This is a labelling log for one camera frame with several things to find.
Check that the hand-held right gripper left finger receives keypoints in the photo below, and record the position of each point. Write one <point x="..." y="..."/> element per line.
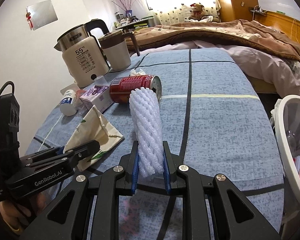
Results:
<point x="134" y="170"/>

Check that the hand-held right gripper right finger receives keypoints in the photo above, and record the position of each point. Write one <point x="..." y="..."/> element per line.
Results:
<point x="166" y="175"/>

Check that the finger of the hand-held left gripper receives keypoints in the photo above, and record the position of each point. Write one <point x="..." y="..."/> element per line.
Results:
<point x="61" y="150"/>
<point x="85" y="150"/>

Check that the white medicine bottle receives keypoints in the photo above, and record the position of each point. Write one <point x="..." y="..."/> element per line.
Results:
<point x="67" y="105"/>

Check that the purple milk carton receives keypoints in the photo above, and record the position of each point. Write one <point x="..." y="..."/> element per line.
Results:
<point x="97" y="97"/>

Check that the red milk can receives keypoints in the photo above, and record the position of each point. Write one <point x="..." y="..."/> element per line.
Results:
<point x="130" y="85"/>

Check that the white tissue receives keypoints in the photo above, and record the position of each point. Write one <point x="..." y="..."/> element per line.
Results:
<point x="137" y="72"/>

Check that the white mesh trash bin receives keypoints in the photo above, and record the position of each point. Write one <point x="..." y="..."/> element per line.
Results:
<point x="281" y="130"/>

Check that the person's left hand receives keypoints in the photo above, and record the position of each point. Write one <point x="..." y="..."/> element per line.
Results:
<point x="12" y="215"/>

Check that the blue checked tablecloth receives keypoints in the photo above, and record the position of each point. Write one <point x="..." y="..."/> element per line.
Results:
<point x="215" y="130"/>

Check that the beige electric kettle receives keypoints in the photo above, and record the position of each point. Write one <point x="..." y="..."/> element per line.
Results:
<point x="85" y="62"/>

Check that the cluttered desk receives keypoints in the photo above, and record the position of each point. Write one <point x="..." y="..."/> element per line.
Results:
<point x="135" y="23"/>

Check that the red hanging ornament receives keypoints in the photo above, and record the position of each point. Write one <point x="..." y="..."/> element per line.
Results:
<point x="28" y="17"/>

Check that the brown blanket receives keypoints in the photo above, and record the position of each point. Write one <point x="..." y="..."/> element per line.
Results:
<point x="215" y="35"/>

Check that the purple flower branches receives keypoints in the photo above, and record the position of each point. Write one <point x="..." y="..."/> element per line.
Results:
<point x="127" y="2"/>

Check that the brown teddy bear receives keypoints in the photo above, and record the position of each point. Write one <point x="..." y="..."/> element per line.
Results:
<point x="197" y="11"/>

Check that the heart print curtain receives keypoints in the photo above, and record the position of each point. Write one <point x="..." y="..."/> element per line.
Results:
<point x="177" y="0"/>

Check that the power strip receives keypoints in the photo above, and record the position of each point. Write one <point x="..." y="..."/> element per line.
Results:
<point x="257" y="10"/>

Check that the wooden headboard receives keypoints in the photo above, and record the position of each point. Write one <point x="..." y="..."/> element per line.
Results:
<point x="285" y="20"/>

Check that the silver wall sheet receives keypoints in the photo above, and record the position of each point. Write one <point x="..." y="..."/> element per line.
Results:
<point x="42" y="13"/>

